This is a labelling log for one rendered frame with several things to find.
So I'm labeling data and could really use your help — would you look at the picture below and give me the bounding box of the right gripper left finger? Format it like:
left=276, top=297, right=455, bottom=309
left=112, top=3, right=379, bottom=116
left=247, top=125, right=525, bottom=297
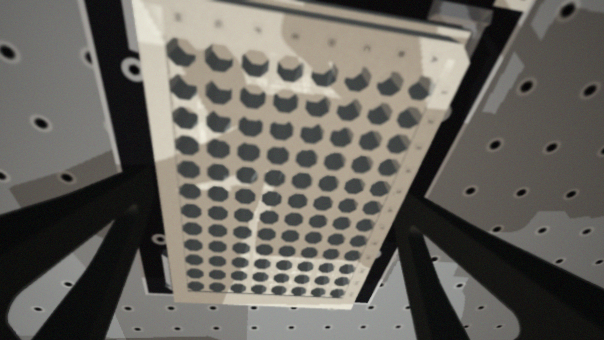
left=0, top=164, right=155, bottom=340

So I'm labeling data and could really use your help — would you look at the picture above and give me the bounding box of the beige well plate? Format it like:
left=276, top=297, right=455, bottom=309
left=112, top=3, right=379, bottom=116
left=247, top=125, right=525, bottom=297
left=132, top=0, right=471, bottom=310

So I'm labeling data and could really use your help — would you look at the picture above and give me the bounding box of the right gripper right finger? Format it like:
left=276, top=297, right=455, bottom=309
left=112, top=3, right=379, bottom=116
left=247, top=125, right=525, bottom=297
left=393, top=190, right=604, bottom=340

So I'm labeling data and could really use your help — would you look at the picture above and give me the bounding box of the grey perforated base plate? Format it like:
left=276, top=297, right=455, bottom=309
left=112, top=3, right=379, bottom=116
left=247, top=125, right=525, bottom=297
left=0, top=0, right=604, bottom=340

